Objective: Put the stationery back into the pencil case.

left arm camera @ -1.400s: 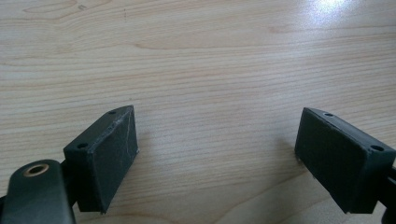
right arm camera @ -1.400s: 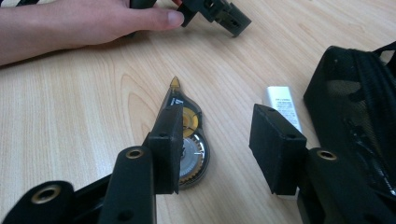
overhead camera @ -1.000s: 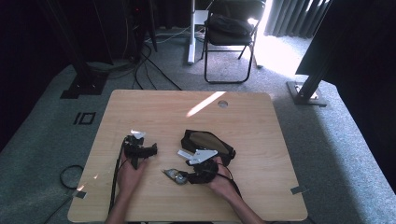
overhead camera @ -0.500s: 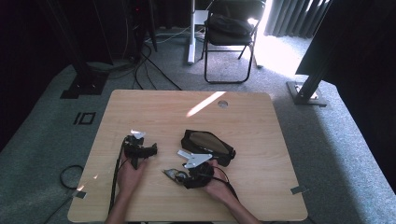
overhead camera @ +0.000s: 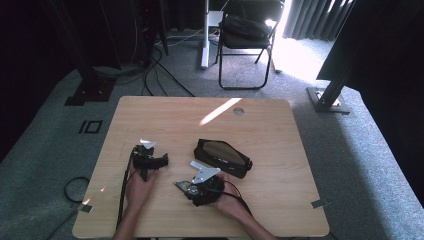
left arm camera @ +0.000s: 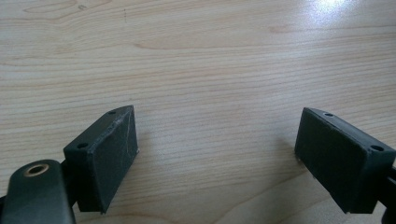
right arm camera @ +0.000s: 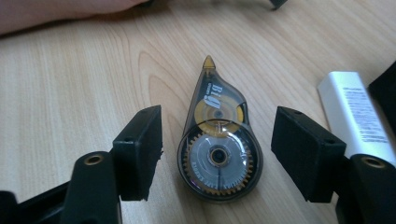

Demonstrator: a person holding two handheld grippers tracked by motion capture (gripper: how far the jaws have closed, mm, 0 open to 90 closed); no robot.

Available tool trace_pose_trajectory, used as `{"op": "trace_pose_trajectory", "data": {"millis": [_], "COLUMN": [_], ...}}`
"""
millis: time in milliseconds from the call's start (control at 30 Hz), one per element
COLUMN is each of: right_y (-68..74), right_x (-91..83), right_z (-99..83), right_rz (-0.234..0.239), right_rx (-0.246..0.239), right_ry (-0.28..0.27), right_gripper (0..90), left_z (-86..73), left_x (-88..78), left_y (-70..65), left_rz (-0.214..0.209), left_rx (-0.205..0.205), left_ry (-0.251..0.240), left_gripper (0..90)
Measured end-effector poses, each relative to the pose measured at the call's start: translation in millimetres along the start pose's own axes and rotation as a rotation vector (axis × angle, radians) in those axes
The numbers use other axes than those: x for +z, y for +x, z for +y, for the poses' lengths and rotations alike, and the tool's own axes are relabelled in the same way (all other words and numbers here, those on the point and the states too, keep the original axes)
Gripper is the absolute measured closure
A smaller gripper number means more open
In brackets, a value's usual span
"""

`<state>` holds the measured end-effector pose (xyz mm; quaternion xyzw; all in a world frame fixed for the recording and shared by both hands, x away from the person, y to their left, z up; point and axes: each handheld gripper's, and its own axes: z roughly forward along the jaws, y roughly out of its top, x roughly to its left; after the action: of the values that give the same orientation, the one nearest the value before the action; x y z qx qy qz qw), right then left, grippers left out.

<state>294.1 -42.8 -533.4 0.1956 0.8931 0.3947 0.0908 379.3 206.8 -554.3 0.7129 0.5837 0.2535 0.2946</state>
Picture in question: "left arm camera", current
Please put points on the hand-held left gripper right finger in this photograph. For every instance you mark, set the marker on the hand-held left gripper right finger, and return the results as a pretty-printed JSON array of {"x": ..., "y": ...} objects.
[{"x": 336, "y": 161}]

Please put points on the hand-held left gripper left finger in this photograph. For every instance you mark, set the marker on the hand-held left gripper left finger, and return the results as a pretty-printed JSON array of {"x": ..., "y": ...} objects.
[{"x": 106, "y": 161}]

